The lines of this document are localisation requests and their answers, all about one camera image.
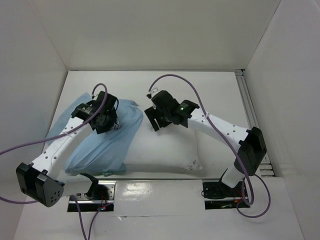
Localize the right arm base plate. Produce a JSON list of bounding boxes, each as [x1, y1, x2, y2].
[[200, 173, 249, 210]]

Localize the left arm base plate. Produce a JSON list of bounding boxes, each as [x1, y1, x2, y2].
[[64, 173, 116, 213]]

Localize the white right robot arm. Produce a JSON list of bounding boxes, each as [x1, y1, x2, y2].
[[144, 88, 267, 196]]

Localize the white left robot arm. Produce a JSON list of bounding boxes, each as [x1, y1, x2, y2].
[[16, 91, 120, 208]]

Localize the white pillow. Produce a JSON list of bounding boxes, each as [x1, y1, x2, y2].
[[123, 117, 203, 173]]

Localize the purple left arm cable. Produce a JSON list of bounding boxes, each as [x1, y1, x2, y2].
[[0, 82, 118, 240]]

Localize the light blue pillowcase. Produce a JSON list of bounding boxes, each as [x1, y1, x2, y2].
[[44, 91, 145, 178]]

